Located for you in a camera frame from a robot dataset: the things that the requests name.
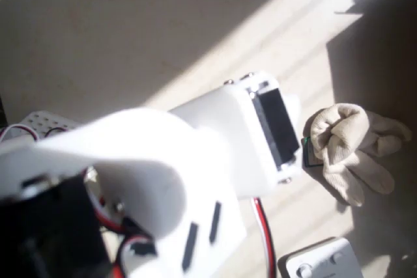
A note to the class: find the white cloth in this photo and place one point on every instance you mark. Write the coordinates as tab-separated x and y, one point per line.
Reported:
345	147

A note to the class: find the small dark printed card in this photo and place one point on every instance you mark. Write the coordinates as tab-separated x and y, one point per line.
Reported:
309	157

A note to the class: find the white perforated base plate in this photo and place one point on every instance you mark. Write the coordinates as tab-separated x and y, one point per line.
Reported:
42	120

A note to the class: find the white rounded plastic device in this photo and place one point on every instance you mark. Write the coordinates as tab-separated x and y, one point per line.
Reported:
319	258

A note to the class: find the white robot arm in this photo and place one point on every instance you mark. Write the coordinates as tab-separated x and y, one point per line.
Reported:
130	147

